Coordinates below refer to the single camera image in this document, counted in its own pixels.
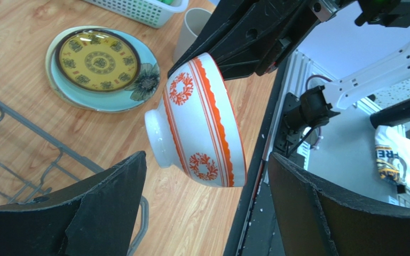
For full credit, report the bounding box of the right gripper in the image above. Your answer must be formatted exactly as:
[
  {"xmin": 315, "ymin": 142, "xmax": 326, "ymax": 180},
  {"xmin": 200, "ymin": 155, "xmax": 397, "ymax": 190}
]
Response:
[{"xmin": 168, "ymin": 1, "xmax": 410, "ymax": 80}]

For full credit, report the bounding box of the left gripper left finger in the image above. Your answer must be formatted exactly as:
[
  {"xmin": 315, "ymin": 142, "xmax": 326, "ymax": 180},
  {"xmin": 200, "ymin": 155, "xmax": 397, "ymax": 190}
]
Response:
[{"xmin": 0, "ymin": 151, "xmax": 147, "ymax": 255}]

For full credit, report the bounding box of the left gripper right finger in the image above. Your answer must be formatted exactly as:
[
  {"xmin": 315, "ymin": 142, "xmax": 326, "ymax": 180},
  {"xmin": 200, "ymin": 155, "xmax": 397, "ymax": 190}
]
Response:
[{"xmin": 267, "ymin": 153, "xmax": 410, "ymax": 255}]

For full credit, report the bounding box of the beige cup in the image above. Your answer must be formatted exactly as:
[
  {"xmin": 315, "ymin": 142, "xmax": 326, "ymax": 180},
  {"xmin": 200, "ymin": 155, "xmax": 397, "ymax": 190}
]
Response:
[{"xmin": 172, "ymin": 7, "xmax": 212, "ymax": 63}]

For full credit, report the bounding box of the red white patterned bowl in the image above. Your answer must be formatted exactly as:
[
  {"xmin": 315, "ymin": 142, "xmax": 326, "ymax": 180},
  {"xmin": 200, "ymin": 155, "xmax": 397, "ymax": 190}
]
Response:
[{"xmin": 145, "ymin": 53, "xmax": 247, "ymax": 188}]

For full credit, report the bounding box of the yellow patterned plate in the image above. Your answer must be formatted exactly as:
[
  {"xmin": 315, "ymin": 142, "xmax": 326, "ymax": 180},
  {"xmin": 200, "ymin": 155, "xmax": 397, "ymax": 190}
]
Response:
[{"xmin": 54, "ymin": 29, "xmax": 141, "ymax": 92}]

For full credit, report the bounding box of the cream bird plate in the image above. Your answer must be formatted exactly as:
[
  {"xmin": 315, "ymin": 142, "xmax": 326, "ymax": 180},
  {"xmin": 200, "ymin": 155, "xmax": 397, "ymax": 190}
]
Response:
[{"xmin": 45, "ymin": 25, "xmax": 100, "ymax": 110}]

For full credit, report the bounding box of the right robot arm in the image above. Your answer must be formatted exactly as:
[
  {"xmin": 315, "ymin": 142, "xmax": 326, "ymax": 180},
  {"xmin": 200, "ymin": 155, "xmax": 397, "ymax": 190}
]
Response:
[{"xmin": 169, "ymin": 1, "xmax": 410, "ymax": 132}]

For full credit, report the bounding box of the bright green microfiber towel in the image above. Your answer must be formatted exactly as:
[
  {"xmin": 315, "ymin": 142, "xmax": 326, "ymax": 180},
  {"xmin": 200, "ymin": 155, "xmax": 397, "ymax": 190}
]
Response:
[{"xmin": 158, "ymin": 0, "xmax": 174, "ymax": 5}]

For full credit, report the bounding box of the white plastic basket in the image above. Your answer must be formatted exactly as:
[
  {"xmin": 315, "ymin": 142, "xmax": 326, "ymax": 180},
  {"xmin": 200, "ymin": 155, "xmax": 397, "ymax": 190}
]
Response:
[{"xmin": 88, "ymin": 0, "xmax": 189, "ymax": 29}]

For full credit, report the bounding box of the white printed cloth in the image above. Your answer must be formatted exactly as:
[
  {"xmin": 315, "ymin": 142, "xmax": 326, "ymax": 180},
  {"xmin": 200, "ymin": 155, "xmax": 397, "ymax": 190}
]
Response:
[{"xmin": 375, "ymin": 126, "xmax": 410, "ymax": 188}]

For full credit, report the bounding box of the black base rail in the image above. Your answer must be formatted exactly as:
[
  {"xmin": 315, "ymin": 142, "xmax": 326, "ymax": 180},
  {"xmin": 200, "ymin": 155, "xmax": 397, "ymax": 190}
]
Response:
[{"xmin": 223, "ymin": 59, "xmax": 288, "ymax": 255}]

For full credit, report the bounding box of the grey wire dish rack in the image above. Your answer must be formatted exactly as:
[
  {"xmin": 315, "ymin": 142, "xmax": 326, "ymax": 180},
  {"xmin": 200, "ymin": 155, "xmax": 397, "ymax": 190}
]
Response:
[{"xmin": 0, "ymin": 101, "xmax": 148, "ymax": 255}]

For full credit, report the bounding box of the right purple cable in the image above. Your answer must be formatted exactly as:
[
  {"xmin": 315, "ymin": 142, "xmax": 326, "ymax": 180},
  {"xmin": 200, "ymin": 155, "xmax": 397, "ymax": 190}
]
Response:
[{"xmin": 304, "ymin": 74, "xmax": 334, "ymax": 91}]

